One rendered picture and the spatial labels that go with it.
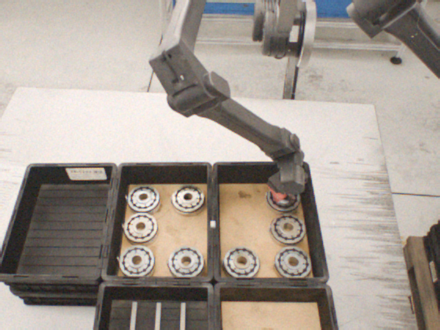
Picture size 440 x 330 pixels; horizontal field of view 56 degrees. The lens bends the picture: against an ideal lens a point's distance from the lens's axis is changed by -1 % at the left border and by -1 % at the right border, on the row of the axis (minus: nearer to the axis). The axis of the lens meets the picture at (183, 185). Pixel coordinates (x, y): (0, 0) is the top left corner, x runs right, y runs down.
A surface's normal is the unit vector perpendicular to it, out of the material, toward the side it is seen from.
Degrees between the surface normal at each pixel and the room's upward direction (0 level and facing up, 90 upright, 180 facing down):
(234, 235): 0
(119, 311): 0
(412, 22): 87
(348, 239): 0
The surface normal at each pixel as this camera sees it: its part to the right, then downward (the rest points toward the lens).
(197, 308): -0.05, -0.57
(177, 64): -0.38, 0.51
